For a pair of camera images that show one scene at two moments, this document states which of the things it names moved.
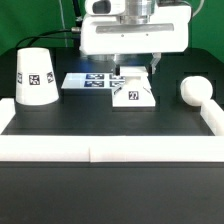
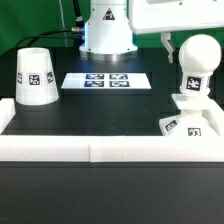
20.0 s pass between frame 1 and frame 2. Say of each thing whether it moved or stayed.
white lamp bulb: moved
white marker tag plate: stayed
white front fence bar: stayed
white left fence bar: stayed
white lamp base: moved
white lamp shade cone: stayed
